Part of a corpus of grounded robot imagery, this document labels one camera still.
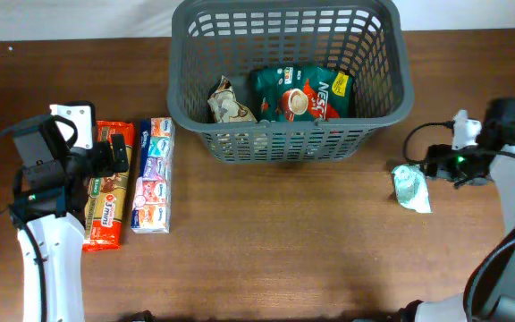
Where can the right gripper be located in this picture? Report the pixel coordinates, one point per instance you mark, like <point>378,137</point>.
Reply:
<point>440,163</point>

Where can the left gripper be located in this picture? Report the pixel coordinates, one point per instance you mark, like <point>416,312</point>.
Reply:
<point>106,165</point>

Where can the small pale green packet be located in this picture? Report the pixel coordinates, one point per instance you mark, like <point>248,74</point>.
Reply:
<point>411,189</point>

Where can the brown white snack bag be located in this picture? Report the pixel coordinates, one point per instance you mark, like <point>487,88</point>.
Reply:
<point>225,107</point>

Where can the green Nescafe coffee bag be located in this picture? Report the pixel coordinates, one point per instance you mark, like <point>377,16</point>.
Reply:
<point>302,93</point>

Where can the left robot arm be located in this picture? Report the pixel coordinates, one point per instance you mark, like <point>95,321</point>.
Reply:
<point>48,200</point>

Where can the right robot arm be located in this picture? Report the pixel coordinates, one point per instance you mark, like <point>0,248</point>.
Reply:
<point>480,152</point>

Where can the San Remo spaghetti pack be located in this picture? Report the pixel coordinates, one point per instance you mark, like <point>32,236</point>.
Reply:
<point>106,204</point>

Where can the Kleenex tissue multipack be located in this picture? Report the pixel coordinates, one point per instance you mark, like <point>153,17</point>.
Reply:
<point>151,206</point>

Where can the grey plastic basket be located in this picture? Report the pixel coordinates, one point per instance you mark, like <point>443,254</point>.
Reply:
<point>212,40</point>

